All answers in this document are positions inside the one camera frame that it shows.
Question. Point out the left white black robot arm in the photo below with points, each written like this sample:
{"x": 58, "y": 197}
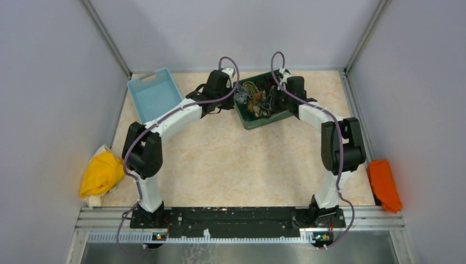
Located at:
{"x": 142, "y": 152}

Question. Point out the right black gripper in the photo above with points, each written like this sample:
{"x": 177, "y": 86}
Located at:
{"x": 279, "y": 91}

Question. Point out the orange cloth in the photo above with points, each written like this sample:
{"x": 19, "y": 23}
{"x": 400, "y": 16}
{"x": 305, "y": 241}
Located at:
{"x": 383, "y": 185}

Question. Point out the tan rolled tie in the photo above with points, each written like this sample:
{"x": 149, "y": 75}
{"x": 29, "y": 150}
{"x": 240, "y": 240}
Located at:
{"x": 250, "y": 87}

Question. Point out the green compartment organizer box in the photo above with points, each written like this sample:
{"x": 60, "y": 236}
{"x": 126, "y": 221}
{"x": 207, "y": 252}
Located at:
{"x": 264, "y": 82}

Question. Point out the grey rolled tie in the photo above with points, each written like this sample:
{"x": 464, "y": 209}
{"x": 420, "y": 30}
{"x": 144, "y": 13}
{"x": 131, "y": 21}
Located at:
{"x": 241, "y": 95}

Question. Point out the white cloth under yellow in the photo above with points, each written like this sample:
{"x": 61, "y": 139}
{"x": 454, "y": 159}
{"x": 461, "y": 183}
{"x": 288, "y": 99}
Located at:
{"x": 95, "y": 200}

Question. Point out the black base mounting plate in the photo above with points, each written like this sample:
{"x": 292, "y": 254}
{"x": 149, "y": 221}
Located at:
{"x": 236, "y": 222}

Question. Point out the light blue plastic basket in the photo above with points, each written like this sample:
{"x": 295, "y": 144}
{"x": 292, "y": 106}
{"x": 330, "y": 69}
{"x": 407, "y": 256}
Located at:
{"x": 153, "y": 94}

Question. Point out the brown blue floral tie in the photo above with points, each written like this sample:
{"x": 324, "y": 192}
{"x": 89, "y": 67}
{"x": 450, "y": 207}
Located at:
{"x": 256, "y": 105}

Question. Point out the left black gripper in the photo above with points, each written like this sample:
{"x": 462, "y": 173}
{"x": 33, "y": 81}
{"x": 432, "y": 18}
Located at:
{"x": 229, "y": 104}

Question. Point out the grey slotted cable duct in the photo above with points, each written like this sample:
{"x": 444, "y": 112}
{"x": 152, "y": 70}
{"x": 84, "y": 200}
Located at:
{"x": 151, "y": 238}

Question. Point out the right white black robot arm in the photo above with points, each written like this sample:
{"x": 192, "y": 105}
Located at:
{"x": 341, "y": 147}

